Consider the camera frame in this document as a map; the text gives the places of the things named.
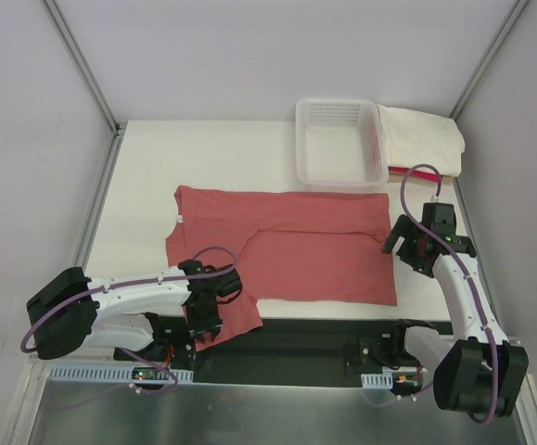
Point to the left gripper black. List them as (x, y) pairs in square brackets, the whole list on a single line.
[(205, 327)]

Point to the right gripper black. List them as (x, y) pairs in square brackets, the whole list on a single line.
[(406, 246)]

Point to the salmon pink t shirt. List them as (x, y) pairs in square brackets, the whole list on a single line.
[(294, 246)]

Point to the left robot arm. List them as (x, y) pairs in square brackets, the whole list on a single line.
[(75, 310)]

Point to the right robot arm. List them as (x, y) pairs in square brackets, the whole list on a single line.
[(482, 372)]

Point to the folded tan t shirt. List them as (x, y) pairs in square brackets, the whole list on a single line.
[(398, 178)]

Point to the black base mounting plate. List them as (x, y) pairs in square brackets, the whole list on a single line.
[(284, 352)]

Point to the folded cream t shirt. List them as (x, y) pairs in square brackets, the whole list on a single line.
[(414, 137)]

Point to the white perforated plastic basket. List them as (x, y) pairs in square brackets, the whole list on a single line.
[(340, 144)]

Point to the left white cable duct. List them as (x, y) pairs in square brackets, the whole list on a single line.
[(99, 373)]

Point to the white cable duct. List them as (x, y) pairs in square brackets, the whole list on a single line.
[(381, 381), (99, 373)]

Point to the right white cable duct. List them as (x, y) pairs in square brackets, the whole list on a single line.
[(381, 381)]

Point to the front aluminium rail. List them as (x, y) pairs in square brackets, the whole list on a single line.
[(183, 377)]

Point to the aluminium rail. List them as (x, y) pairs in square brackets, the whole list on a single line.
[(183, 377), (96, 202)]

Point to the left side aluminium rail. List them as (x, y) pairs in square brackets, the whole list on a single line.
[(96, 202)]

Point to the right aluminium frame post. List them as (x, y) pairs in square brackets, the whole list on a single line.
[(508, 24)]

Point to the aluminium frame post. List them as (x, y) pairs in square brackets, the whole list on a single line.
[(65, 34), (508, 24)]

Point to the left aluminium frame post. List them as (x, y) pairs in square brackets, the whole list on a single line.
[(65, 34)]

